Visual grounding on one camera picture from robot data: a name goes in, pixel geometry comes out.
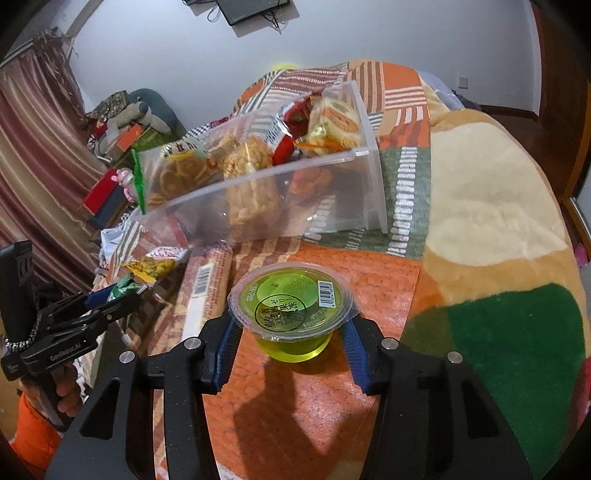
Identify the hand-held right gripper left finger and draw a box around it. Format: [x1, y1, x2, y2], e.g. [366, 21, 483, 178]
[44, 316, 243, 480]

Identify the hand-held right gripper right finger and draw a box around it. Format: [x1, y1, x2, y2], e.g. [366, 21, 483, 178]
[341, 316, 532, 480]

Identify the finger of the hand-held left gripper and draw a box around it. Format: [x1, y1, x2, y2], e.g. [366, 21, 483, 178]
[44, 292, 145, 340]
[39, 285, 120, 324]

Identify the small green snack packet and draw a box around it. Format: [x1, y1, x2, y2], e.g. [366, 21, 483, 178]
[113, 273, 148, 296]

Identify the green jelly cup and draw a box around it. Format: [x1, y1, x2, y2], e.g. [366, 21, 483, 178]
[228, 262, 358, 363]

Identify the clear green-zip chip bag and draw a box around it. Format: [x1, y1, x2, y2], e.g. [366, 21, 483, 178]
[130, 138, 222, 215]

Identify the clear plastic storage box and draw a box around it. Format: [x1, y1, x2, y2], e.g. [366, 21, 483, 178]
[129, 80, 389, 245]

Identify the clear yellow puff packet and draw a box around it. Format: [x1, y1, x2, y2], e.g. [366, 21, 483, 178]
[217, 134, 282, 227]

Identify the orange snack packet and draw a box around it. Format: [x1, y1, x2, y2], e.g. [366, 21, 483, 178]
[291, 166, 333, 195]

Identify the small golden snack packet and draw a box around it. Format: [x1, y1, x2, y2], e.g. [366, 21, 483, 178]
[295, 131, 361, 158]

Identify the pale yellow pastry packet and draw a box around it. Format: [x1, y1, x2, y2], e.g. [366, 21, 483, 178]
[307, 90, 363, 148]

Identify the person's left hand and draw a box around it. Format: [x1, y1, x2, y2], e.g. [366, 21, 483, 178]
[56, 360, 87, 418]

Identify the yellow green snack packet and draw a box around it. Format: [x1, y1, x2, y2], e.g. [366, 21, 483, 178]
[121, 258, 178, 283]

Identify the long beige cracker packet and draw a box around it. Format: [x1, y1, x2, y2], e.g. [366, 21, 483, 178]
[173, 244, 234, 342]

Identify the white sheet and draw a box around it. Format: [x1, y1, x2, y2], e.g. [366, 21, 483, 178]
[99, 225, 139, 259]

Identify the red white snack packet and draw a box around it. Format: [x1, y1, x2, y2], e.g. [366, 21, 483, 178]
[145, 246, 188, 260]

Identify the dark box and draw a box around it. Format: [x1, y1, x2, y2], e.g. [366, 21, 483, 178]
[95, 187, 127, 229]

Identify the red box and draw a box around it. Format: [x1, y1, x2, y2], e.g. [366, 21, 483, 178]
[83, 168, 123, 213]

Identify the pink rabbit figure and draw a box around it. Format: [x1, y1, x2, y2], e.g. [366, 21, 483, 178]
[115, 168, 139, 204]

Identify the striped brown curtain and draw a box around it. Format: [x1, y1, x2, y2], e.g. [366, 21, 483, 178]
[0, 30, 107, 296]

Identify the orange cardboard box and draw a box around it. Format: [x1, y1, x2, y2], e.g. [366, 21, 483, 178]
[108, 124, 144, 155]

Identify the patchwork blanket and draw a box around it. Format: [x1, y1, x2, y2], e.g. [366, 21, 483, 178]
[92, 58, 587, 480]

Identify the camouflage patterned cloth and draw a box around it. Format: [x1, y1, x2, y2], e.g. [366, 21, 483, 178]
[88, 91, 132, 121]

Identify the blue-grey cushion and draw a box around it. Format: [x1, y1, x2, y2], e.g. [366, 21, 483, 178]
[129, 88, 185, 134]

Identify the dark wooden door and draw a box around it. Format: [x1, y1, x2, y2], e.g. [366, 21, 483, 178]
[531, 4, 589, 195]

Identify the small black wall monitor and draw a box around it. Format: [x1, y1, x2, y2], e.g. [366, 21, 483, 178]
[217, 0, 291, 26]

